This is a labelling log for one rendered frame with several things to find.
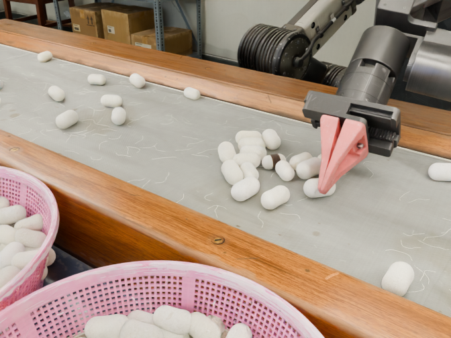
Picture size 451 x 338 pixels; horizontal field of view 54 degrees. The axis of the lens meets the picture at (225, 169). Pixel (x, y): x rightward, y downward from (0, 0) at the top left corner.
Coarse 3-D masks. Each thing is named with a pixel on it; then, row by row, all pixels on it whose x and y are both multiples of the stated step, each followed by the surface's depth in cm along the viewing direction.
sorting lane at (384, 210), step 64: (0, 64) 92; (64, 64) 92; (0, 128) 65; (128, 128) 65; (192, 128) 65; (256, 128) 65; (192, 192) 50; (384, 192) 50; (448, 192) 51; (320, 256) 41; (384, 256) 41; (448, 256) 41
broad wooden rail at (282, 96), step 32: (0, 32) 107; (32, 32) 106; (64, 32) 106; (96, 64) 90; (128, 64) 86; (160, 64) 84; (192, 64) 84; (224, 64) 84; (224, 96) 75; (256, 96) 72; (288, 96) 70; (416, 128) 60; (448, 128) 60
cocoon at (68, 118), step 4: (64, 112) 65; (68, 112) 65; (72, 112) 65; (76, 112) 66; (60, 116) 63; (64, 116) 64; (68, 116) 64; (72, 116) 65; (76, 116) 65; (56, 120) 63; (60, 120) 63; (64, 120) 63; (68, 120) 64; (72, 120) 65; (76, 120) 65; (56, 124) 64; (60, 124) 63; (64, 124) 64; (68, 124) 64; (72, 124) 65; (64, 128) 64
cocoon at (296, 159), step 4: (304, 152) 55; (296, 156) 54; (300, 156) 54; (304, 156) 54; (308, 156) 54; (292, 160) 54; (296, 160) 54; (300, 160) 54; (304, 160) 54; (292, 164) 54; (296, 164) 54
